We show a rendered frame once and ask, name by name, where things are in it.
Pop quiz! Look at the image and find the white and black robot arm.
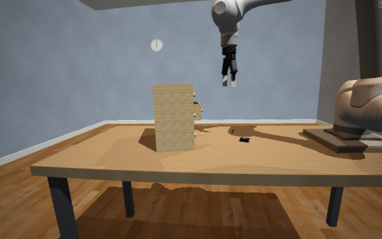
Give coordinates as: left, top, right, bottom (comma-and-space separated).
211, 0, 382, 141

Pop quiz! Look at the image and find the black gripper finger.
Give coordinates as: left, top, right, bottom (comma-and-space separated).
222, 58, 229, 86
226, 54, 238, 87

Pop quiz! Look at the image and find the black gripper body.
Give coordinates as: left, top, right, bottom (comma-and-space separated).
222, 46, 236, 62

